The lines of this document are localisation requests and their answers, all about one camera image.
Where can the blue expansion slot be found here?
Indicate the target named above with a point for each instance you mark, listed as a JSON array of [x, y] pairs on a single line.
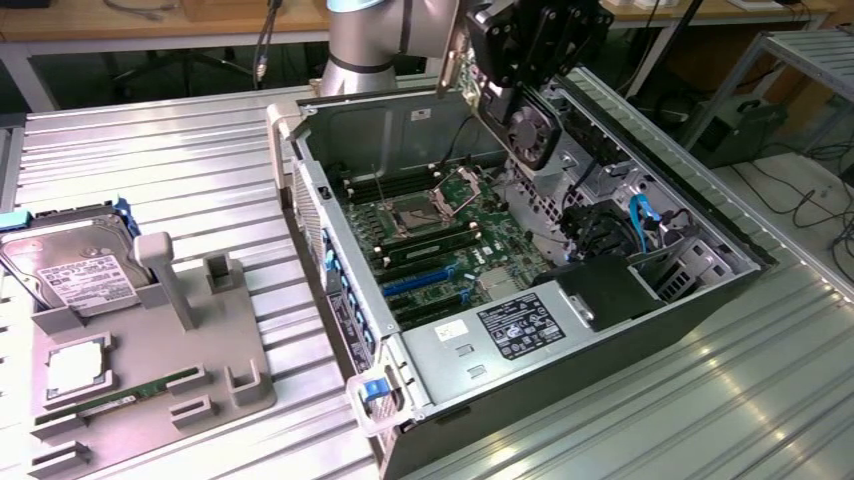
[[417, 281]]

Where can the green motherboard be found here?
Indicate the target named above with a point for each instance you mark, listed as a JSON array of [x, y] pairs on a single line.
[[461, 250]]

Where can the CPU chip silver lid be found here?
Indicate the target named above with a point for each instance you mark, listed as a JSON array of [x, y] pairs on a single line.
[[76, 372]]

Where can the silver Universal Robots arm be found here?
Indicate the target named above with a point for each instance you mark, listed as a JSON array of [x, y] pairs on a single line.
[[361, 50]]

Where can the grey parts rack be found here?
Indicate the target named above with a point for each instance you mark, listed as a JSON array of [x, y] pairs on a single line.
[[154, 345]]

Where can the thin metal locking lever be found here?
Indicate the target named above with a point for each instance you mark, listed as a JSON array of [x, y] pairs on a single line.
[[382, 190]]

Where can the metal slat frame table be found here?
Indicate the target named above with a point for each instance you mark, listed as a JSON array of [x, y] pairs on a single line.
[[808, 55]]

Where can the CPU socket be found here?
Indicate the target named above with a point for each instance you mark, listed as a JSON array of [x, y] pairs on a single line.
[[415, 215]]

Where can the black plastic cover block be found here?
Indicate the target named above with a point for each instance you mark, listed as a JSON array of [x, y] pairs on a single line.
[[601, 290]]

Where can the open black PC case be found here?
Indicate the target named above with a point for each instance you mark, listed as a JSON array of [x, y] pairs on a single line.
[[601, 380]]

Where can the metal socket cover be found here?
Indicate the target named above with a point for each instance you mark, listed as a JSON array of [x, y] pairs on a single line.
[[459, 186]]

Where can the black box on floor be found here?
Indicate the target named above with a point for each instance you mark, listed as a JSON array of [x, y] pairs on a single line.
[[748, 135]]

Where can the RAM stick in motherboard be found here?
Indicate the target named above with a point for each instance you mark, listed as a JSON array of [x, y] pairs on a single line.
[[434, 247]]

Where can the grey power supply unit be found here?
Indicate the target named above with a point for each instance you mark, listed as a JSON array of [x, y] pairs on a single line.
[[461, 360]]

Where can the silver chipset heatsink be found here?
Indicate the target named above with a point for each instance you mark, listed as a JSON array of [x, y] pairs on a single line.
[[502, 286]]

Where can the black expansion slot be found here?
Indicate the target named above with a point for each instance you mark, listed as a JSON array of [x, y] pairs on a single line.
[[437, 314], [430, 301]]

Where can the blue card retention strip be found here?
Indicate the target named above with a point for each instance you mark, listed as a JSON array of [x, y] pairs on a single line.
[[347, 295]]

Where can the black tripod base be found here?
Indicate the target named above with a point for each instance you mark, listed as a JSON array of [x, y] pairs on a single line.
[[187, 70]]

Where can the blue disk caddy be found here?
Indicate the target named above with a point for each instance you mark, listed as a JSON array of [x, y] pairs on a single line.
[[126, 215]]

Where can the green RAM stick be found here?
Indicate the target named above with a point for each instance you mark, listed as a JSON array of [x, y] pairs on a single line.
[[120, 397]]

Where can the silver hard disk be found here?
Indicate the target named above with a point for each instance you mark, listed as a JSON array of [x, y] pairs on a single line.
[[74, 270]]

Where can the wooden desk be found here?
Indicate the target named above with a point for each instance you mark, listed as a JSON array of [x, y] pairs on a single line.
[[134, 22]]

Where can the graphics card with black fan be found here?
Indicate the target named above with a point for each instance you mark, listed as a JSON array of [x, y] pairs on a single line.
[[530, 132]]

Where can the metal disk bay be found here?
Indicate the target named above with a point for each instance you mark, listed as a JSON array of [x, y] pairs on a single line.
[[687, 270]]

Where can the black RAM slot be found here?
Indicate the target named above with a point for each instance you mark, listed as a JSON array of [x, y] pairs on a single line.
[[427, 232], [397, 192], [390, 181]]

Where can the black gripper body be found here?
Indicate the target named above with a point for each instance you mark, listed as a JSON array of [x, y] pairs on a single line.
[[561, 6]]

